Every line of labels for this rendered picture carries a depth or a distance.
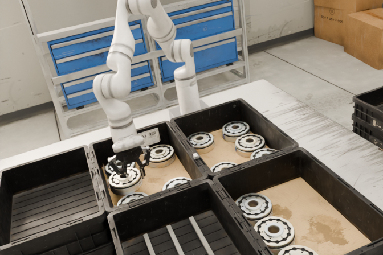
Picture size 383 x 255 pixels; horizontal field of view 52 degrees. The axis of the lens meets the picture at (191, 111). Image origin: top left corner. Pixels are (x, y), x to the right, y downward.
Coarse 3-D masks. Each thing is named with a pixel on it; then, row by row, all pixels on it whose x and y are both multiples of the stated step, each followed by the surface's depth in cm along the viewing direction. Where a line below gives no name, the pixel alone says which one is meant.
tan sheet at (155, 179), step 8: (176, 160) 139; (144, 168) 137; (152, 168) 137; (160, 168) 136; (168, 168) 135; (176, 168) 135; (184, 168) 134; (104, 176) 137; (144, 176) 133; (152, 176) 133; (160, 176) 132; (168, 176) 131; (176, 176) 131; (184, 176) 130; (144, 184) 129; (152, 184) 129; (160, 184) 128; (144, 192) 126; (152, 192) 125; (112, 200) 124
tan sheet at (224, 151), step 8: (216, 136) 150; (216, 144) 145; (224, 144) 144; (232, 144) 143; (216, 152) 140; (224, 152) 139; (232, 152) 139; (208, 160) 137; (216, 160) 136; (224, 160) 135; (232, 160) 135; (240, 160) 134; (248, 160) 133
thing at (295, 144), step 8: (224, 104) 150; (248, 104) 147; (192, 112) 148; (200, 112) 148; (256, 112) 141; (264, 120) 135; (176, 128) 139; (272, 128) 131; (184, 136) 133; (288, 136) 124; (296, 144) 120; (192, 152) 124; (272, 152) 118; (280, 152) 118; (200, 160) 120; (256, 160) 116; (208, 168) 115; (232, 168) 114; (208, 176) 114
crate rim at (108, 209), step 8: (144, 128) 142; (176, 136) 134; (96, 144) 138; (184, 144) 129; (96, 160) 128; (192, 160) 120; (96, 168) 124; (200, 168) 116; (96, 176) 120; (184, 184) 110; (104, 192) 115; (160, 192) 109; (104, 200) 109; (136, 200) 107; (112, 208) 106; (120, 208) 105
